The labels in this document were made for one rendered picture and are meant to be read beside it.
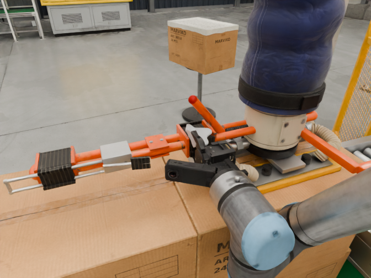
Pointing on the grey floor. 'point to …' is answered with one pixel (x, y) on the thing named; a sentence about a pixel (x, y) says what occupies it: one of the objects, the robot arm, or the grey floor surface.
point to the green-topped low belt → (20, 16)
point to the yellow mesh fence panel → (354, 85)
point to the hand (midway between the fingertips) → (186, 139)
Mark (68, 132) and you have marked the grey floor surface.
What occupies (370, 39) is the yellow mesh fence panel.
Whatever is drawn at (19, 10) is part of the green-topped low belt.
